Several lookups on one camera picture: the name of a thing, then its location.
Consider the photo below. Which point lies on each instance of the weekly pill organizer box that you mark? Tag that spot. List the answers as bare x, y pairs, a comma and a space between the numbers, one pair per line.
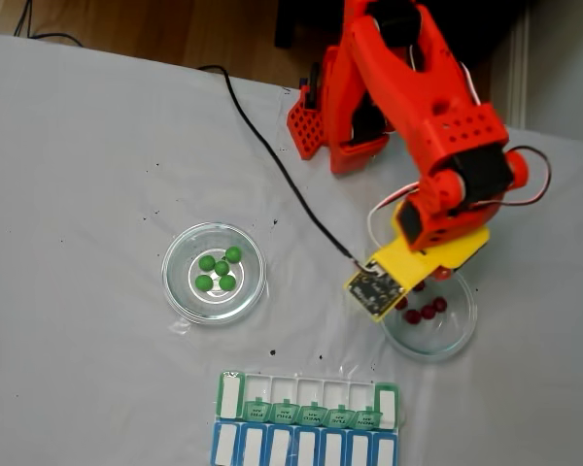
282, 388

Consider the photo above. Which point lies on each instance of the clear glass dish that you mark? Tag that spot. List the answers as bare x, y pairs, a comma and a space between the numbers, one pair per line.
437, 345
180, 291

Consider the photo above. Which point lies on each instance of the orange perforated holder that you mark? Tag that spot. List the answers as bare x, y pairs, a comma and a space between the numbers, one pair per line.
306, 127

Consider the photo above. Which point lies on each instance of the white door trim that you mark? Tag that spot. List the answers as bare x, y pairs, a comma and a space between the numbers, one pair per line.
517, 73

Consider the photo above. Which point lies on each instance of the green candy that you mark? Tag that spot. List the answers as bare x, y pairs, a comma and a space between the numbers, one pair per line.
227, 282
222, 267
203, 282
207, 262
233, 254

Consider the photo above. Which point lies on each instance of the dark wooden furniture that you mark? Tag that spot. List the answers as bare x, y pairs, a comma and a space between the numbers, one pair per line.
495, 29

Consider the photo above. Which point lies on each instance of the white tablecloth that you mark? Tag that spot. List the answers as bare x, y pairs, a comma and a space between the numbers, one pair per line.
78, 194

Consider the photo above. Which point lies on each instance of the camera board in yellow mount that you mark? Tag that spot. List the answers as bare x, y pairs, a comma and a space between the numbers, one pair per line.
369, 291

